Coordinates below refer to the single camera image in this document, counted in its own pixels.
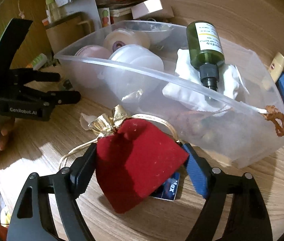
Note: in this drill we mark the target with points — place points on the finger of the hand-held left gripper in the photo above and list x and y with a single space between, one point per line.
64 97
44 77

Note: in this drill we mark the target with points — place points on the blue card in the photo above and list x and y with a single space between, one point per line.
168 188

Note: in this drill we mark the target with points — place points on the beige bar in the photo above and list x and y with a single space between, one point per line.
276 67

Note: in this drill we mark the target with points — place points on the brown cardboard holder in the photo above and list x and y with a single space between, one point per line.
61 35

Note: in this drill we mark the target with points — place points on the person's left hand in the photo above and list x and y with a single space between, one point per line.
6 133

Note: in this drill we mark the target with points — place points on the pink round candle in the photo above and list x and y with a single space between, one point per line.
91 51

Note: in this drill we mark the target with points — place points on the white paper scrap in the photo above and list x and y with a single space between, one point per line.
88 121

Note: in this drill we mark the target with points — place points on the white round jar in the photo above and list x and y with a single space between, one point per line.
137 57

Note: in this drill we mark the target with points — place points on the green pump bottle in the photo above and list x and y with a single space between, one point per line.
204 47

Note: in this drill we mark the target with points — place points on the cream round jar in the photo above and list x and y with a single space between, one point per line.
124 41

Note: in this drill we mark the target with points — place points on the white plastic stand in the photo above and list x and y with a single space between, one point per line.
86 0

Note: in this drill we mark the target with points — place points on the glass bowl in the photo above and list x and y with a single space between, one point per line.
159 31

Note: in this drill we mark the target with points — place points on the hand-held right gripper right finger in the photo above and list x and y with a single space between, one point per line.
194 170

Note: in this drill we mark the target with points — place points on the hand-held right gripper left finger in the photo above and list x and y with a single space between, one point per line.
84 170

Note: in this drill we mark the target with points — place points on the clear plastic bin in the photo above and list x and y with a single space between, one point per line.
232 140

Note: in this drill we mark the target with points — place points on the pale green bottle pack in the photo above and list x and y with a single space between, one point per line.
53 7

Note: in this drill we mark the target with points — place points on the small pink white box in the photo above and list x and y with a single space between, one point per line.
149 7

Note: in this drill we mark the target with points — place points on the green orange tube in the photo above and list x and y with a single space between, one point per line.
39 60

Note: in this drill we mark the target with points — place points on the red velvet pouch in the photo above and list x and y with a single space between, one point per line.
137 160

